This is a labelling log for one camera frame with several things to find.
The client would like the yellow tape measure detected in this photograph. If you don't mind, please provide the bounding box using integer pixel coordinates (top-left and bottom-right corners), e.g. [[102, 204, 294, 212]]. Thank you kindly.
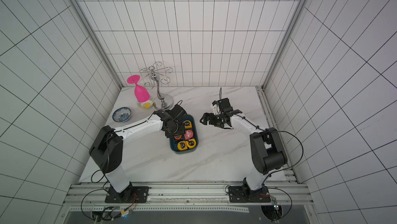
[[177, 141, 188, 151], [186, 139, 197, 149], [183, 120, 193, 129]]

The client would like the pink tape measure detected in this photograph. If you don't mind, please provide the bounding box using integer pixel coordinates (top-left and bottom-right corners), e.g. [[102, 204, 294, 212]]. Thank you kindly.
[[184, 129, 194, 140]]

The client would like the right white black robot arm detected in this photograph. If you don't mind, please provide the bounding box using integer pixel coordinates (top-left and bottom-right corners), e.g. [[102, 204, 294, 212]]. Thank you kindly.
[[200, 98, 288, 191]]

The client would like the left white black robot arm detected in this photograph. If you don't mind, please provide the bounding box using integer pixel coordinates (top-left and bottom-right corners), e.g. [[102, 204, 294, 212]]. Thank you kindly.
[[89, 105, 187, 194]]

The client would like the teal plastic storage box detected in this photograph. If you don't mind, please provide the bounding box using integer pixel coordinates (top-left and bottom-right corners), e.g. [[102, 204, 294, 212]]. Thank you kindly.
[[169, 114, 199, 154]]

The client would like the chrome wine glass rack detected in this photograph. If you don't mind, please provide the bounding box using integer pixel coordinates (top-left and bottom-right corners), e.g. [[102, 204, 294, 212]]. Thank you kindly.
[[139, 61, 174, 110]]

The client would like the pink plastic wine glass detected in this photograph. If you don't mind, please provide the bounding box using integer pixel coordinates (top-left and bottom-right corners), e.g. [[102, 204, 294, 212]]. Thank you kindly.
[[127, 75, 151, 103]]

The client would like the blue white ceramic dish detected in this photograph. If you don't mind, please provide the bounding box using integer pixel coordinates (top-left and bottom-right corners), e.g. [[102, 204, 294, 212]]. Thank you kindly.
[[112, 107, 131, 123]]

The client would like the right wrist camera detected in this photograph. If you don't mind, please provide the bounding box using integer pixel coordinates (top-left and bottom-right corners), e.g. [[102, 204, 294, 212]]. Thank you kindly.
[[212, 102, 220, 115]]

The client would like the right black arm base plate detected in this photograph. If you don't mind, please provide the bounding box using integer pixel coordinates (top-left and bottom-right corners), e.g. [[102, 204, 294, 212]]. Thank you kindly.
[[225, 186, 271, 203]]

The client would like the aluminium mounting rail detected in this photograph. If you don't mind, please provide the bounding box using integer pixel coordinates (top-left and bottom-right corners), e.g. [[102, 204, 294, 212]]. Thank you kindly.
[[61, 182, 314, 216]]

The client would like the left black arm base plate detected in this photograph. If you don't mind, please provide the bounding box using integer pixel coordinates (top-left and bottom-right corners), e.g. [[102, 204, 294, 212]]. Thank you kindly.
[[105, 185, 149, 204]]

